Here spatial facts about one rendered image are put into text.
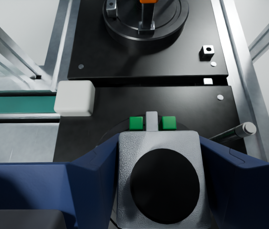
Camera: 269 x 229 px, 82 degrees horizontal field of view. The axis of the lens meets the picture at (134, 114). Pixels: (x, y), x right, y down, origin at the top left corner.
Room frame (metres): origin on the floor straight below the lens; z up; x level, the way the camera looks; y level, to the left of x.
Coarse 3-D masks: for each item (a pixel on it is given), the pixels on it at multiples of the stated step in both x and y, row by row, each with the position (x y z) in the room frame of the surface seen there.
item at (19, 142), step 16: (0, 80) 0.15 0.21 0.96; (0, 96) 0.14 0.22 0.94; (16, 96) 0.14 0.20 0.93; (32, 96) 0.13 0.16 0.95; (48, 96) 0.12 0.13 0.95; (0, 112) 0.10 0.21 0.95; (16, 112) 0.10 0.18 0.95; (32, 112) 0.10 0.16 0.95; (48, 112) 0.10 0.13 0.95; (0, 128) 0.09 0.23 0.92; (16, 128) 0.09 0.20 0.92; (32, 128) 0.08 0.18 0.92; (48, 128) 0.08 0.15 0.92; (0, 144) 0.06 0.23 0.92; (16, 144) 0.06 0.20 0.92; (32, 144) 0.05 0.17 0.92; (48, 144) 0.05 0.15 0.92; (0, 160) 0.03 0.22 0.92; (16, 160) 0.03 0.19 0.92; (32, 160) 0.03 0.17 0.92; (48, 160) 0.03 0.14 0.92
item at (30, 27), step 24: (0, 0) 0.51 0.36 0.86; (24, 0) 0.50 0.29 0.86; (48, 0) 0.49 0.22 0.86; (240, 0) 0.41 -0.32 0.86; (264, 0) 0.40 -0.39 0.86; (0, 24) 0.41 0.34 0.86; (24, 24) 0.40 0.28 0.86; (48, 24) 0.39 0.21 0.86; (264, 24) 0.32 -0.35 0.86; (24, 48) 0.32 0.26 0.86; (264, 72) 0.18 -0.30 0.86; (264, 96) 0.12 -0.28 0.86
